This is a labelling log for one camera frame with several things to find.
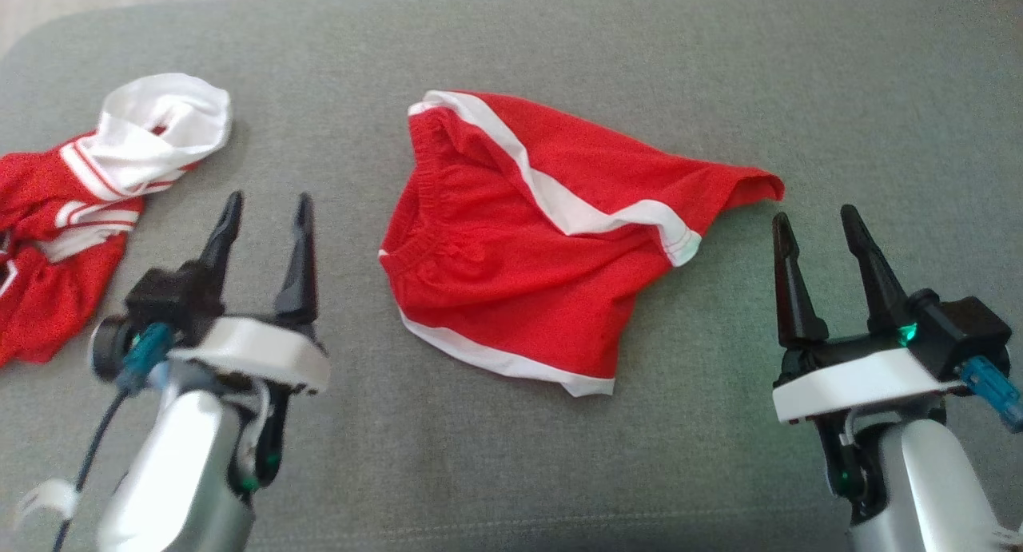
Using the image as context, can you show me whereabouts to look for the white cable strap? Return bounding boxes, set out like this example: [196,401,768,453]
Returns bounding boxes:
[14,479,81,530]

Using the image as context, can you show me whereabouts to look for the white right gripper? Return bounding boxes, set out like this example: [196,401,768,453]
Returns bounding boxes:
[771,204,965,424]

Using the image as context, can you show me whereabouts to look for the teal left cable connector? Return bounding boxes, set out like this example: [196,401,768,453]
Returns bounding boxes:
[118,322,175,395]

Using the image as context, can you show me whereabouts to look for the teal right cable connector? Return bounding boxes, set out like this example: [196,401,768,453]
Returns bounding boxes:
[957,355,1023,435]

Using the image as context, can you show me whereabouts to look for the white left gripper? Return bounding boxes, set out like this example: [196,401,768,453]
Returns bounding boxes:
[170,190,331,395]

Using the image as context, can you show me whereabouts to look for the red shorts with white trim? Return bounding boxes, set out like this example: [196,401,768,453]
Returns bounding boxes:
[378,89,786,398]

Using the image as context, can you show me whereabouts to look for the teal cable connector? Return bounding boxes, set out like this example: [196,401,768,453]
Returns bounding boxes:
[118,322,175,395]
[957,355,1023,435]

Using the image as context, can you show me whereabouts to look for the red Bulls basketball jersey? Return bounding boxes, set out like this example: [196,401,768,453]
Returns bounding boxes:
[0,73,233,369]

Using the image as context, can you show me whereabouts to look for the grey sofa seat cushion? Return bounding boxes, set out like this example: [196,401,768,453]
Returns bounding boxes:
[0,0,1023,552]

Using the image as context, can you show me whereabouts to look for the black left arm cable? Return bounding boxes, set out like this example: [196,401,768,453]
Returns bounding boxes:
[52,384,133,552]

